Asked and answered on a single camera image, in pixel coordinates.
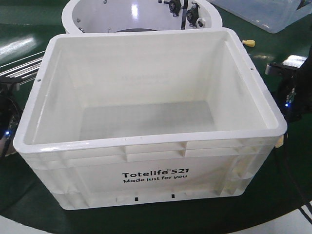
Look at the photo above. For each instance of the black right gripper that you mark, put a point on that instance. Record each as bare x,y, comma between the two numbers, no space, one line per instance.
293,95

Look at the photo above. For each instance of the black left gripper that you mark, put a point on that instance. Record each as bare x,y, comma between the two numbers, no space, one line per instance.
9,109

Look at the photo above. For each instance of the white plastic tote box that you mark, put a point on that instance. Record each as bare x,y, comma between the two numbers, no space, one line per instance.
139,117

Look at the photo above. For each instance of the yellow dinosaur plush toy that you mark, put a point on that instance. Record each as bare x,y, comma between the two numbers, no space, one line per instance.
280,142

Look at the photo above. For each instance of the clear plastic storage box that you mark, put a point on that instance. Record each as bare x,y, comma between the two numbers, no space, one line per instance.
270,15

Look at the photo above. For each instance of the small yellow toy piece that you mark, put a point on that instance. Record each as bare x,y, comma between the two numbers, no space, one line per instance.
249,43

